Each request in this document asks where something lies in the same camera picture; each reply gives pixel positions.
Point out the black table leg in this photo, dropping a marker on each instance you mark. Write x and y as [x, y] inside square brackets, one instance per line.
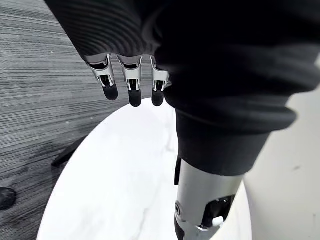
[64, 155]

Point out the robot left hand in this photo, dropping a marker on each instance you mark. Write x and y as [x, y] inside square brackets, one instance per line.
[215, 62]

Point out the dark robot foot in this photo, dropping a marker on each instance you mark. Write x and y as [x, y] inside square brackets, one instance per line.
[6, 198]

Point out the white round marble table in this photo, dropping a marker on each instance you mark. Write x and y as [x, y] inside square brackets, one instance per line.
[112, 180]

